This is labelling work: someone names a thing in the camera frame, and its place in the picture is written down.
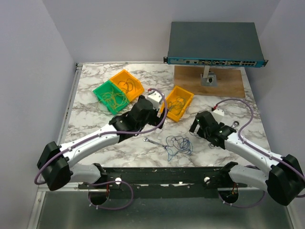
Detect silver ratchet wrench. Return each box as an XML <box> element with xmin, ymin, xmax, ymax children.
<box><xmin>209</xmin><ymin>121</ymin><xmax>239</xmax><ymax>148</ymax></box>

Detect metal switch stand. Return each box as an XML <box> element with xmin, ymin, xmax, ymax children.
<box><xmin>200</xmin><ymin>66</ymin><xmax>217</xmax><ymax>87</ymax></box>

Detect green plastic bin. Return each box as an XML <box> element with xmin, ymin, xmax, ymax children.
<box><xmin>93</xmin><ymin>80</ymin><xmax>130</xmax><ymax>115</ymax></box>

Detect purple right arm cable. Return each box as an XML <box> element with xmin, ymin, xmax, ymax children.
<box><xmin>214</xmin><ymin>97</ymin><xmax>305</xmax><ymax>208</ymax></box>

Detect blue network switch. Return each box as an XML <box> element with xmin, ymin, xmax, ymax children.
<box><xmin>163</xmin><ymin>21</ymin><xmax>268</xmax><ymax>68</ymax></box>

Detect aluminium table frame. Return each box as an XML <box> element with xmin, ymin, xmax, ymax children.
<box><xmin>28</xmin><ymin>62</ymin><xmax>293</xmax><ymax>229</ymax></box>

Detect silver open-end wrench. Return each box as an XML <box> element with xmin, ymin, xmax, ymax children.
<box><xmin>143</xmin><ymin>137</ymin><xmax>169</xmax><ymax>150</ymax></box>

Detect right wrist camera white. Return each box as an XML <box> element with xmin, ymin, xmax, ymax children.
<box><xmin>211</xmin><ymin>106</ymin><xmax>224</xmax><ymax>123</ymax></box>

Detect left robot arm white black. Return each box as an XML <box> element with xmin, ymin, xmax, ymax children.
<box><xmin>34</xmin><ymin>91</ymin><xmax>166</xmax><ymax>191</ymax></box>

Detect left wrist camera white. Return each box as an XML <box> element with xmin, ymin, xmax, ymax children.
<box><xmin>146</xmin><ymin>89</ymin><xmax>164</xmax><ymax>111</ymax></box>

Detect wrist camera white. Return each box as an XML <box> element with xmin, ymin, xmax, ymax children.
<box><xmin>146</xmin><ymin>89</ymin><xmax>164</xmax><ymax>111</ymax></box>
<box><xmin>211</xmin><ymin>106</ymin><xmax>224</xmax><ymax>123</ymax></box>

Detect yellow bin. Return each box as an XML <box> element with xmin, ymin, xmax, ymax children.
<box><xmin>166</xmin><ymin>85</ymin><xmax>194</xmax><ymax>122</ymax></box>
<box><xmin>110</xmin><ymin>70</ymin><xmax>144</xmax><ymax>102</ymax></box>

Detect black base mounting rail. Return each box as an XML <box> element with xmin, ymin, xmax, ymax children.
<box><xmin>78</xmin><ymin>162</ymin><xmax>235</xmax><ymax>199</ymax></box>

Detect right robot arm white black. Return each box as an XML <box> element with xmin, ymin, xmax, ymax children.
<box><xmin>190</xmin><ymin>111</ymin><xmax>305</xmax><ymax>206</ymax></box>

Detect wooden base board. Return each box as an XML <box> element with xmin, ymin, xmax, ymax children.
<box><xmin>174</xmin><ymin>65</ymin><xmax>245</xmax><ymax>98</ymax></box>

